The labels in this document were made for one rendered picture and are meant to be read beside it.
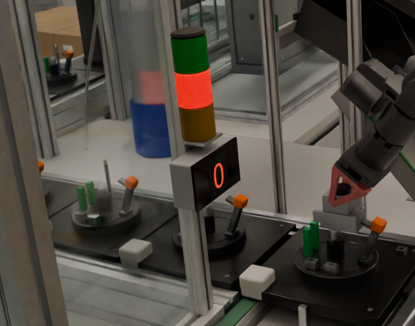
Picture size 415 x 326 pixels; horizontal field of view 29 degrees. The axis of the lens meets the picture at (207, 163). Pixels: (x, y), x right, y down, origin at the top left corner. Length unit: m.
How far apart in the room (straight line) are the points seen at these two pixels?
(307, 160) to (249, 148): 0.19
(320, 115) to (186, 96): 1.34
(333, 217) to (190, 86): 0.35
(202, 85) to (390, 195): 0.87
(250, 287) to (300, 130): 1.05
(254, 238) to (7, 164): 1.10
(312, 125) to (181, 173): 1.26
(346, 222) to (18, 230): 0.93
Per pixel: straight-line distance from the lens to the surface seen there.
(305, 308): 1.29
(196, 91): 1.13
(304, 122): 2.39
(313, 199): 1.89
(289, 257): 1.43
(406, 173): 1.51
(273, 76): 1.53
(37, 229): 0.44
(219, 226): 1.51
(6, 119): 0.42
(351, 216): 1.31
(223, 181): 1.20
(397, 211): 1.83
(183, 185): 1.15
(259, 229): 1.53
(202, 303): 1.29
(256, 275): 1.34
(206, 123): 1.15
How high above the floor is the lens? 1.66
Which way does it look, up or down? 22 degrees down
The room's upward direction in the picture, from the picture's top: 6 degrees counter-clockwise
